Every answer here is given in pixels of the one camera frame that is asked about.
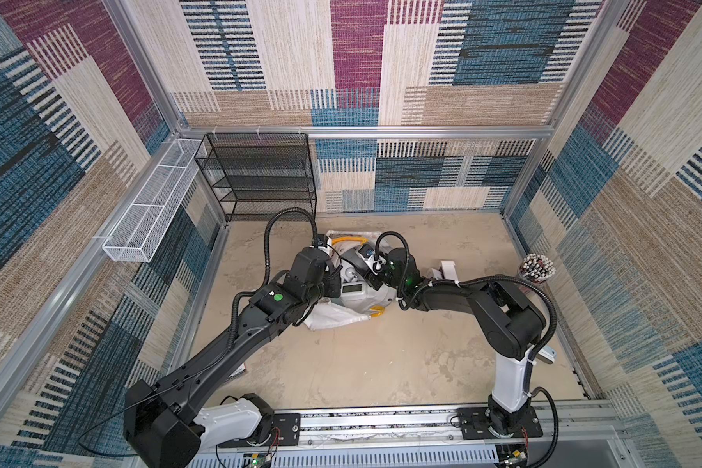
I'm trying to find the white digital timer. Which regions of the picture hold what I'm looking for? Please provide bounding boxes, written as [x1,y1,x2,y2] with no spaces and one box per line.
[341,282,366,296]

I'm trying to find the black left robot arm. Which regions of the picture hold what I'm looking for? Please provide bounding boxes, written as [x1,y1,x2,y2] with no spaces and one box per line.
[117,207,340,467]

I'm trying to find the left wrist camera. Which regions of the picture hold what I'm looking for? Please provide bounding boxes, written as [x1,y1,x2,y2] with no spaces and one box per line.
[313,233,333,250]

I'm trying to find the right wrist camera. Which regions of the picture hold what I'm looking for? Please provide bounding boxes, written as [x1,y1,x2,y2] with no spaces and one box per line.
[358,243,378,263]

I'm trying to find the white canvas bag yellow handles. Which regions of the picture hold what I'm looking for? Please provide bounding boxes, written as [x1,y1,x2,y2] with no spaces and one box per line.
[303,230,397,331]

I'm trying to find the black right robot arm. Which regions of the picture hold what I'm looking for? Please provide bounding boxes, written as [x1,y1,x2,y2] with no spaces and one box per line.
[356,232,558,444]

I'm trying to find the white wire mesh basket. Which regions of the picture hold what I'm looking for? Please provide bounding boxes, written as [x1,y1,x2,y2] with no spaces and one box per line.
[103,138,201,263]

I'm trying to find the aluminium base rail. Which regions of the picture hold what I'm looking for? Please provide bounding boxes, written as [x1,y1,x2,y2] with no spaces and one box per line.
[122,401,627,468]

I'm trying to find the white rectangular alarm clock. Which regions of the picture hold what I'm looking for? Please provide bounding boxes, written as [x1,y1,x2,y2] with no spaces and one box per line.
[440,261,459,283]

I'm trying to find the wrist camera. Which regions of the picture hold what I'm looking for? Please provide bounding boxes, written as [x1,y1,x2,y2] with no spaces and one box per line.
[313,233,333,250]
[358,243,378,263]

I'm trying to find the black wire mesh shelf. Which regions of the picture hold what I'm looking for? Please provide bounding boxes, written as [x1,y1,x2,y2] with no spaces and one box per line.
[195,133,317,222]

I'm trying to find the cup of coloured pencils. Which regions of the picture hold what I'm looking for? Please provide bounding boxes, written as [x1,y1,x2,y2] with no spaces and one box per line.
[518,253,557,285]

